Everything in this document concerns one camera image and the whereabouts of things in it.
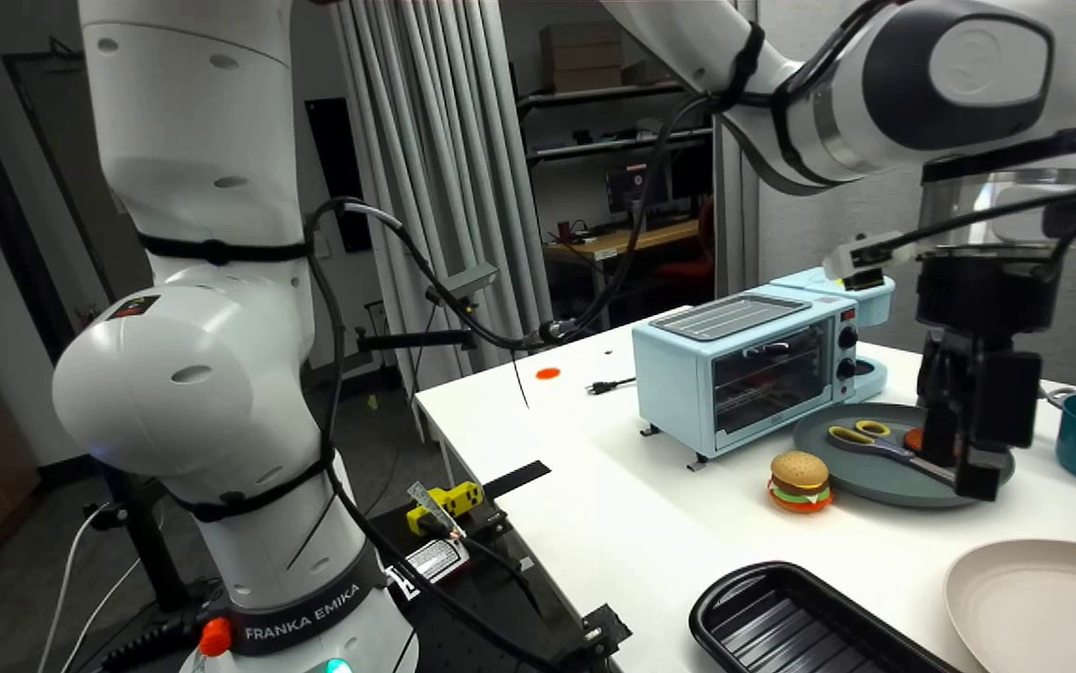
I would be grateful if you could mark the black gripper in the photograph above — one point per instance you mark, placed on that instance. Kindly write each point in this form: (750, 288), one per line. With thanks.
(983, 288)

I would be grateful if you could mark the dark grey round plate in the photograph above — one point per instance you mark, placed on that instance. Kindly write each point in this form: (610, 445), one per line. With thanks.
(862, 479)

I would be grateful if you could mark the beige round plate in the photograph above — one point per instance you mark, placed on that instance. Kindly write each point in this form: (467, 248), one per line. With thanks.
(1047, 612)

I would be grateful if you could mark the toy burger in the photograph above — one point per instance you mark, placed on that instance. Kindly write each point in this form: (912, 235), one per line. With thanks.
(801, 479)

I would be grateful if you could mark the light blue toaster oven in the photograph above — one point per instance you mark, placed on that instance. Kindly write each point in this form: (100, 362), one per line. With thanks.
(750, 369)

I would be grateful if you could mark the black ribbed tray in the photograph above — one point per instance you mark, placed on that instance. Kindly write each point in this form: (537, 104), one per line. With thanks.
(801, 623)

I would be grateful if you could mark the small orange disc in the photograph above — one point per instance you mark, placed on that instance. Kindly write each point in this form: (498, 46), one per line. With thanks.
(546, 370)

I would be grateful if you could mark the dark storage shelf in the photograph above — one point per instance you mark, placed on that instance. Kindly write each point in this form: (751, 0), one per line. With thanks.
(613, 149)

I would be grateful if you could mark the wide black tape strip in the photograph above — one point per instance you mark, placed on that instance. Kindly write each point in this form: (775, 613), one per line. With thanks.
(517, 476)

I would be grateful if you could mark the cardboard box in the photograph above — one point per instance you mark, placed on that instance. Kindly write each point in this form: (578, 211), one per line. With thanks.
(583, 57)

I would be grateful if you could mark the yellow clamp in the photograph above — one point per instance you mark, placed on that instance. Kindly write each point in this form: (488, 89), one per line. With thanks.
(446, 504)

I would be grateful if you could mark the pale pleated curtain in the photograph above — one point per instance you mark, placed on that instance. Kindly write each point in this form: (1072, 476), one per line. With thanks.
(438, 149)

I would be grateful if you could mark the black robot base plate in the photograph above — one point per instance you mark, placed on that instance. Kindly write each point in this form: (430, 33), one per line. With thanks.
(502, 603)

